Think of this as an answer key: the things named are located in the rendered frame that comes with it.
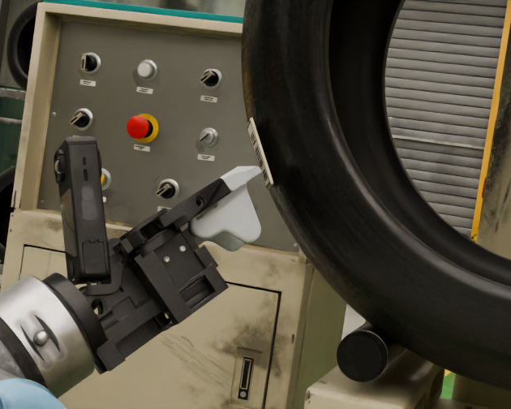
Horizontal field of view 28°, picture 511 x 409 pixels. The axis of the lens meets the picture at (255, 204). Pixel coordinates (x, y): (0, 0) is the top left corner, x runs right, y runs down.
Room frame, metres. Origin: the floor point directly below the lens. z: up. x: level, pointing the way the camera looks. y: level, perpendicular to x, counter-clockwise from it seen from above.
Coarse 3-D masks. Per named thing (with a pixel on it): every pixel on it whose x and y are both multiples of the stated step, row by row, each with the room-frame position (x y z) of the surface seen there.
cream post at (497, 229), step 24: (504, 72) 1.22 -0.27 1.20; (504, 96) 1.22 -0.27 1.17; (504, 120) 1.21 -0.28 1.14; (504, 144) 1.21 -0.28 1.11; (504, 168) 1.21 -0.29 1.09; (504, 192) 1.21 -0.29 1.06; (480, 216) 1.22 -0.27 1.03; (504, 216) 1.21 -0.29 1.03; (480, 240) 1.22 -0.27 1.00; (504, 240) 1.21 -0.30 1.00; (456, 384) 1.22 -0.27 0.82; (480, 384) 1.21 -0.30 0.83; (504, 408) 1.20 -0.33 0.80
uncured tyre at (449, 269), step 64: (256, 0) 0.90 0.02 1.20; (320, 0) 0.86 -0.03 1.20; (384, 0) 1.13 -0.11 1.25; (256, 64) 0.89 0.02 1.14; (320, 64) 0.85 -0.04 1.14; (384, 64) 1.15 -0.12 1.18; (256, 128) 0.90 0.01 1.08; (320, 128) 0.85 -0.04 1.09; (384, 128) 1.13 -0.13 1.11; (320, 192) 0.86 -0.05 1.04; (384, 192) 1.12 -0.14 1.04; (320, 256) 0.88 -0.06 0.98; (384, 256) 0.84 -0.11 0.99; (448, 256) 1.10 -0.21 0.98; (384, 320) 0.86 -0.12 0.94; (448, 320) 0.82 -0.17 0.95
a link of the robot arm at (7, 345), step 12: (0, 324) 0.72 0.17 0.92; (0, 336) 0.71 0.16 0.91; (12, 336) 0.71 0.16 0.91; (0, 348) 0.71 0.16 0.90; (12, 348) 0.71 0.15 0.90; (24, 348) 0.71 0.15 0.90; (0, 360) 0.70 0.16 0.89; (12, 360) 0.71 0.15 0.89; (24, 360) 0.71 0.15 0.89; (12, 372) 0.70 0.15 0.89; (24, 372) 0.71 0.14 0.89; (36, 372) 0.71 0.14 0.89
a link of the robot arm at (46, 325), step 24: (24, 288) 0.74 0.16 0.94; (48, 288) 0.74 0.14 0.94; (0, 312) 0.73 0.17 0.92; (24, 312) 0.73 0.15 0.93; (48, 312) 0.73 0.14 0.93; (72, 312) 0.75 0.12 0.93; (24, 336) 0.72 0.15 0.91; (48, 336) 0.72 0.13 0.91; (72, 336) 0.73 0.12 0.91; (48, 360) 0.72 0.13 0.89; (72, 360) 0.73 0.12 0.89; (48, 384) 0.72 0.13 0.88; (72, 384) 0.75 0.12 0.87
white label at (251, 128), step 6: (252, 120) 0.87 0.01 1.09; (252, 126) 0.87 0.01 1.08; (252, 132) 0.88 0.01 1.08; (252, 138) 0.89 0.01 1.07; (258, 138) 0.87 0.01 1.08; (252, 144) 0.91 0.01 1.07; (258, 144) 0.87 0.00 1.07; (258, 150) 0.88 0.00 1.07; (258, 156) 0.89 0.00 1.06; (264, 156) 0.87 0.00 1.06; (258, 162) 0.91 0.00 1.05; (264, 162) 0.87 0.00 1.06; (264, 168) 0.87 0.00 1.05; (264, 174) 0.89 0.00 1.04; (270, 174) 0.87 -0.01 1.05; (264, 180) 0.90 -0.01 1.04; (270, 180) 0.87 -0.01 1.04; (270, 186) 0.88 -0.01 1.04
